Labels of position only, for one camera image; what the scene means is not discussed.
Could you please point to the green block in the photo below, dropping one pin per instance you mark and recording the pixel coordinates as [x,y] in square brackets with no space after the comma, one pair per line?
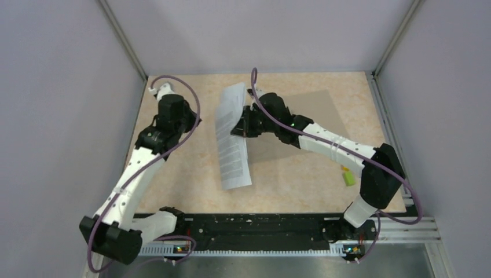
[349,178]

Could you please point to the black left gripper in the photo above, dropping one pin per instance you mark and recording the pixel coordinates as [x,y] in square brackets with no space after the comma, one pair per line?
[193,113]

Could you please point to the aluminium frame rail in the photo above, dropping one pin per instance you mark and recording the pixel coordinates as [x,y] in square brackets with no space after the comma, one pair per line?
[425,231]

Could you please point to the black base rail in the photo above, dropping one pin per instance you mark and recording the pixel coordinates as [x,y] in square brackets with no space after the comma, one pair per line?
[271,232]

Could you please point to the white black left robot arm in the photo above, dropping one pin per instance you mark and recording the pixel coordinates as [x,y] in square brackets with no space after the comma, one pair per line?
[112,230]

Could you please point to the printed white paper sheets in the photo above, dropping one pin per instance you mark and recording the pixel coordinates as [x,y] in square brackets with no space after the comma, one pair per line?
[232,150]

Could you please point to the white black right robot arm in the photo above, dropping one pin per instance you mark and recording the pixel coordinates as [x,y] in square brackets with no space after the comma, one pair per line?
[378,168]

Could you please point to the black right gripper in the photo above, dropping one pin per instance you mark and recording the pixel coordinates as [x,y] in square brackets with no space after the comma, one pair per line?
[244,128]

